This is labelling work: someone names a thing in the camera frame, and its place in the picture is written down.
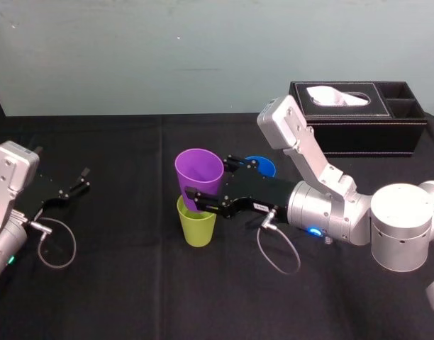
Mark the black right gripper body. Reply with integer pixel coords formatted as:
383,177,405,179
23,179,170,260
218,169,299,220

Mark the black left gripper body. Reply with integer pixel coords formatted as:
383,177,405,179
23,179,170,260
13,166,68,217

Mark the purple plastic cup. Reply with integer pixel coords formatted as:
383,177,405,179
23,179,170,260
174,148,226,213

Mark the blue plastic cup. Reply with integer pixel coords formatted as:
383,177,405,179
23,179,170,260
244,155,277,178

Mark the green plastic cup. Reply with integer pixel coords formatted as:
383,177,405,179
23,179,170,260
177,194,217,248

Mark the black table cloth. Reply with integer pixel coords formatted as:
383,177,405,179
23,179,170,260
0,111,434,340

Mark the white tissue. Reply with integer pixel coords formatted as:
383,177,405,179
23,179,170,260
306,86,369,107

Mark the black leather tissue box organizer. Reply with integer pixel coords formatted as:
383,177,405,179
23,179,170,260
288,80,428,159

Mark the left gripper's thin grey cable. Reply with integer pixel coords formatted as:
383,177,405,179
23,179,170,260
28,217,77,269

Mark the gripper's thin grey cable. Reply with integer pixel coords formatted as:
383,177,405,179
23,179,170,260
28,217,77,269
256,208,302,276

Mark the right gripper's thin grey cable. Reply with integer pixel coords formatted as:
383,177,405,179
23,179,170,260
256,208,302,276

